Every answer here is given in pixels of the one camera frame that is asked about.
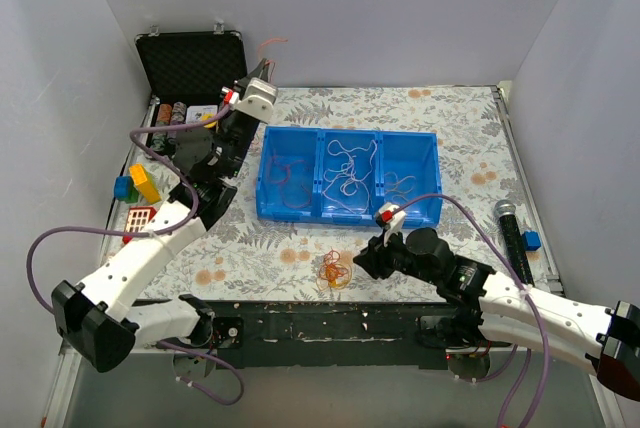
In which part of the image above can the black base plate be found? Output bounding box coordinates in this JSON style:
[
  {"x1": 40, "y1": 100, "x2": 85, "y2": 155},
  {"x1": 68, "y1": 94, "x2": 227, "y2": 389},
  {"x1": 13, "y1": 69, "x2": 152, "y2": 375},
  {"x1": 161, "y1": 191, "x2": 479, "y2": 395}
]
[{"x1": 199, "y1": 301, "x2": 457, "y2": 370}]

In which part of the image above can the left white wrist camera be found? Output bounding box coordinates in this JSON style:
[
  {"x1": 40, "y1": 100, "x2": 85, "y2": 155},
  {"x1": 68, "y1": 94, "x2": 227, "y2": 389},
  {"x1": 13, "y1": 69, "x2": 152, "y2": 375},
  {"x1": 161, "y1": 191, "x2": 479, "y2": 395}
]
[{"x1": 223, "y1": 78, "x2": 278, "y2": 124}]

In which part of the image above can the aluminium frame rail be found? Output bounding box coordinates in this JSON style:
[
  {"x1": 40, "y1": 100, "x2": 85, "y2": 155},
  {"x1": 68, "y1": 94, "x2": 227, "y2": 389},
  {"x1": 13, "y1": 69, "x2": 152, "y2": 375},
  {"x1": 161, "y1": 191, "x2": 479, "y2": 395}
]
[{"x1": 39, "y1": 311, "x2": 626, "y2": 428}]

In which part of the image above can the blue three-compartment bin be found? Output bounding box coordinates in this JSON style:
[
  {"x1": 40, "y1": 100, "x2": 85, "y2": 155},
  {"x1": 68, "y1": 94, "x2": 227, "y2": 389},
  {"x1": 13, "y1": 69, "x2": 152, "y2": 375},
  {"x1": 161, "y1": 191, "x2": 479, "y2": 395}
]
[{"x1": 256, "y1": 126, "x2": 442, "y2": 227}]

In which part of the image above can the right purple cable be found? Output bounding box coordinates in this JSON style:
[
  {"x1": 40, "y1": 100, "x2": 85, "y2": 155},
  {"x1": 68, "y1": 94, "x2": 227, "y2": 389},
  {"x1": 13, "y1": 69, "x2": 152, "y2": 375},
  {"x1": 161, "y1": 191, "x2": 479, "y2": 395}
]
[{"x1": 394, "y1": 193, "x2": 551, "y2": 428}]

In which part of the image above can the black microphone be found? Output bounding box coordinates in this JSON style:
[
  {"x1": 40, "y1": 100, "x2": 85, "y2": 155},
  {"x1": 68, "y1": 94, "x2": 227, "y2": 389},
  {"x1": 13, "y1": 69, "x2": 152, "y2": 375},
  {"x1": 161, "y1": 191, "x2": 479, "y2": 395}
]
[{"x1": 494, "y1": 200, "x2": 535, "y2": 286}]

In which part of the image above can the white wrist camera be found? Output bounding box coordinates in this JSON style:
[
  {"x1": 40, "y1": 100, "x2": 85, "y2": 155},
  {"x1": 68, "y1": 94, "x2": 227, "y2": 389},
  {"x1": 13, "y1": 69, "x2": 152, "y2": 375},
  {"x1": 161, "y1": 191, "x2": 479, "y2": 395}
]
[
  {"x1": 375, "y1": 202, "x2": 406, "y2": 246},
  {"x1": 223, "y1": 78, "x2": 278, "y2": 124}
]

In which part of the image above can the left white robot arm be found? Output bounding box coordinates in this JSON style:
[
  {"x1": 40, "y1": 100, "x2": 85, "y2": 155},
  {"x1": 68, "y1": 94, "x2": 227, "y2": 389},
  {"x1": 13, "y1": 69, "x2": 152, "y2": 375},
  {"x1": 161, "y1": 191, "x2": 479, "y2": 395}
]
[{"x1": 51, "y1": 60, "x2": 278, "y2": 373}]

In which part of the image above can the white wire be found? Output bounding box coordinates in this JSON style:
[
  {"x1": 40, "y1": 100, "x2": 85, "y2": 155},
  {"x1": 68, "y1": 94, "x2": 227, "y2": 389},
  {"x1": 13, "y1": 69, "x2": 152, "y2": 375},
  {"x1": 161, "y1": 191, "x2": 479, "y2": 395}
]
[{"x1": 321, "y1": 137, "x2": 379, "y2": 214}]

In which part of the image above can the black poker chip case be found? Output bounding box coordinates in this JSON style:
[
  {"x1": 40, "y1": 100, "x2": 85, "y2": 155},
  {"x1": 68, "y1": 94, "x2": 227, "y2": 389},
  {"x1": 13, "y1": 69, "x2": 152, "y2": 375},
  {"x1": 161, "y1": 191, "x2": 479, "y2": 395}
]
[{"x1": 134, "y1": 22, "x2": 251, "y2": 163}]

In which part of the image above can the small blue block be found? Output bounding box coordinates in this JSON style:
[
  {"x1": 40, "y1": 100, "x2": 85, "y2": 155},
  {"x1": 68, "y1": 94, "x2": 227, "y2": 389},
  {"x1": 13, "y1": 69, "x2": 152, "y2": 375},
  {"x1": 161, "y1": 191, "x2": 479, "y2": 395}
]
[{"x1": 522, "y1": 231, "x2": 542, "y2": 252}]

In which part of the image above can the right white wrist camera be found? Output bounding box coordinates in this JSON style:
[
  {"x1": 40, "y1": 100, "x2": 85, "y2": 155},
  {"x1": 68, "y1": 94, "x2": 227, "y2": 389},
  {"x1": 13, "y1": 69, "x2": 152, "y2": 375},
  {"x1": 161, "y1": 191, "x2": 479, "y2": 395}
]
[{"x1": 375, "y1": 202, "x2": 406, "y2": 246}]

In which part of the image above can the purple cable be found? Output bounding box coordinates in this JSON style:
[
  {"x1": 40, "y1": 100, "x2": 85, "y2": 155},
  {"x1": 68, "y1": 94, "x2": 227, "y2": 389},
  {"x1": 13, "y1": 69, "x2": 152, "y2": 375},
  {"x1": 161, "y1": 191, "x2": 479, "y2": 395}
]
[
  {"x1": 394, "y1": 193, "x2": 551, "y2": 428},
  {"x1": 25, "y1": 102, "x2": 246, "y2": 406}
]

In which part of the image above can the pink wire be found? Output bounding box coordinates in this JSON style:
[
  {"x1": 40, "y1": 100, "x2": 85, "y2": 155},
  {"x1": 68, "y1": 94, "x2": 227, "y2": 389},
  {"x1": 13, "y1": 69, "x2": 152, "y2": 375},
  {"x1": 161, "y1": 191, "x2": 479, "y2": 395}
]
[{"x1": 266, "y1": 157, "x2": 313, "y2": 211}]

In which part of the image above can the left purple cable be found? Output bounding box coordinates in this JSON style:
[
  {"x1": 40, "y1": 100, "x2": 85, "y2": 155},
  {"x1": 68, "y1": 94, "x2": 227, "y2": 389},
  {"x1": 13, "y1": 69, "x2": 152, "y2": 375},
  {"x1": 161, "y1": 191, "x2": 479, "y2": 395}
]
[{"x1": 25, "y1": 102, "x2": 246, "y2": 406}]

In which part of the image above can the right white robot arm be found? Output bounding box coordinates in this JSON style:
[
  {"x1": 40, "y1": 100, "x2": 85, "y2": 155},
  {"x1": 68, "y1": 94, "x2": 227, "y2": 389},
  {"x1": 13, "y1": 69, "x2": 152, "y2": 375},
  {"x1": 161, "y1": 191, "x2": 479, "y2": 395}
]
[{"x1": 354, "y1": 228, "x2": 639, "y2": 401}]

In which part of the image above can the yellow green blue block stack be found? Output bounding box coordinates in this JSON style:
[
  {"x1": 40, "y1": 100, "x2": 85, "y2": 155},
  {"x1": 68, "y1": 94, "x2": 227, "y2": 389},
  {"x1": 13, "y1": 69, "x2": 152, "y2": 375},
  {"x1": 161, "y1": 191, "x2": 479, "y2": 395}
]
[{"x1": 113, "y1": 164, "x2": 161, "y2": 204}]

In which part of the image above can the red white toy block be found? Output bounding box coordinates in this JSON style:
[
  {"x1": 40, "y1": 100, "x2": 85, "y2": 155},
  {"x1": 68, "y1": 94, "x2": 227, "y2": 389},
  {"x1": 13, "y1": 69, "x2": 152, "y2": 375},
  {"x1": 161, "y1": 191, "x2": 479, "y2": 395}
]
[{"x1": 122, "y1": 206, "x2": 156, "y2": 244}]

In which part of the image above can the brown wire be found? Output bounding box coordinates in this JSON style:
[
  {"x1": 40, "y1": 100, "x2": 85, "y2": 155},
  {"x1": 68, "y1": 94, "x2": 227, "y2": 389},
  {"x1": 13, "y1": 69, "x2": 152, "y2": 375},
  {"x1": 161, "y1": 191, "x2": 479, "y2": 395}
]
[{"x1": 383, "y1": 172, "x2": 418, "y2": 198}]

